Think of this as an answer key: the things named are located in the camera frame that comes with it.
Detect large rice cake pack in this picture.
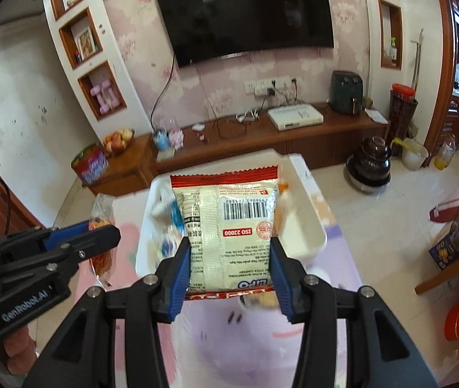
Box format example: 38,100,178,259
240,291,279,310

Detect orange white wafer packet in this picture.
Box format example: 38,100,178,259
276,179,291,200

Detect pink dumbbells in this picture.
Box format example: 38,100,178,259
90,80,121,115

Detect white plastic storage bin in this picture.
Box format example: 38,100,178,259
134,147,329,280

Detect blue snow globe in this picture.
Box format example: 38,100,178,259
152,129,171,152

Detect red round tin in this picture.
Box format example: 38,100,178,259
71,144,109,185

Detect tall dark woven basket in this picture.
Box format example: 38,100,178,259
387,83,418,145

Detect fruit basket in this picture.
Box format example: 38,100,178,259
103,128,135,156

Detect black wall television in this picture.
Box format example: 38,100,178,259
157,0,334,68

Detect dark green air fryer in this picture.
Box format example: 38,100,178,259
328,70,363,116

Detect pink plush toy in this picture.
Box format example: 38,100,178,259
168,127,184,150

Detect red white biscuit packet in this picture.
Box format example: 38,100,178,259
170,166,278,297

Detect wooden tv cabinet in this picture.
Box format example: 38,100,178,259
87,103,389,196

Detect person left hand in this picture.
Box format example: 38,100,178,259
3,326,37,376

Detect blue yellow box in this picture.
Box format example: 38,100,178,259
429,228,459,270

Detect white set-top box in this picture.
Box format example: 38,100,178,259
268,103,324,131

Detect blue snack packet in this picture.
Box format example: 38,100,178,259
169,200,185,236

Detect white plastic bucket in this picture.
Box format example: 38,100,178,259
391,137,429,172

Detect orange fried snack clear packet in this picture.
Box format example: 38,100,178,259
88,194,116,289

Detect framed picture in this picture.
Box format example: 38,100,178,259
76,27,96,59

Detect yellow liquid bottle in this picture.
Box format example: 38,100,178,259
434,134,456,170

